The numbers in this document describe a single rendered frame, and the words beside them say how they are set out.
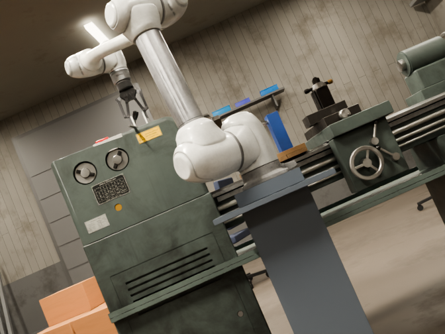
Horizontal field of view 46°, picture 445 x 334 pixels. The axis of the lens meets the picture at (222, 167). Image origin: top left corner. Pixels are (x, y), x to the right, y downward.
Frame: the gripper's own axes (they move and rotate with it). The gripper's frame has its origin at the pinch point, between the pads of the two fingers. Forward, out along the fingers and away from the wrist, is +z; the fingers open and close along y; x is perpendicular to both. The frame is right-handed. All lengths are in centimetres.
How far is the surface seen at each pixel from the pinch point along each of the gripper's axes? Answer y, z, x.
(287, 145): 61, 37, 8
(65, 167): -37.0, 9.1, -13.9
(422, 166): 127, 74, 25
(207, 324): -7, 95, -14
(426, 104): 128, 46, -5
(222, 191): 22, 45, -5
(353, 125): 86, 42, -18
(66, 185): -39.7, 16.5, -13.9
